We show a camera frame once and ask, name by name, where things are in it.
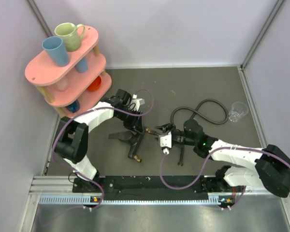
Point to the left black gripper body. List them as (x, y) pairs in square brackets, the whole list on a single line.
[(130, 121)]

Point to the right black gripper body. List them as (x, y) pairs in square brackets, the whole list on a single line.
[(180, 137)]

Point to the black fitting with brass connectors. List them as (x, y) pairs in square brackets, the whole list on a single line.
[(132, 139)]

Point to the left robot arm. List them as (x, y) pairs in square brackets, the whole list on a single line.
[(72, 135)]

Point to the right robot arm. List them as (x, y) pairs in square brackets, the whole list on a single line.
[(267, 167)]

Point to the orange bowl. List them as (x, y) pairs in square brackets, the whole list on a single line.
[(95, 85)]

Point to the dark blue cup bottom shelf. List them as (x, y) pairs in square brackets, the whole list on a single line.
[(73, 107)]

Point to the clear plastic cup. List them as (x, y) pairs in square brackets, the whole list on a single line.
[(238, 111)]

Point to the pink three-tier shelf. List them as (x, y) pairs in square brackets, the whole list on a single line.
[(43, 73)]

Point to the small blue cup middle shelf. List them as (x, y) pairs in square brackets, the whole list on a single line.
[(81, 66)]

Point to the translucent pink cup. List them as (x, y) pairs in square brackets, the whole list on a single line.
[(62, 84)]

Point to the blue plastic tumbler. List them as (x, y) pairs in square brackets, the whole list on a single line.
[(56, 50)]

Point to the green ceramic mug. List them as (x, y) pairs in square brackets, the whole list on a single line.
[(71, 35)]

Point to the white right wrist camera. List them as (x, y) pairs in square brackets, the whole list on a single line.
[(165, 142)]

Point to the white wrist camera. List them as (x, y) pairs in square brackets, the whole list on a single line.
[(137, 102), (165, 142)]

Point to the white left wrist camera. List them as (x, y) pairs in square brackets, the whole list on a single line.
[(137, 102)]

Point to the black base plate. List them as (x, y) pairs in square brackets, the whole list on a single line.
[(151, 188)]

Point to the grey slotted cable duct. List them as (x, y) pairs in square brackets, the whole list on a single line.
[(89, 199)]

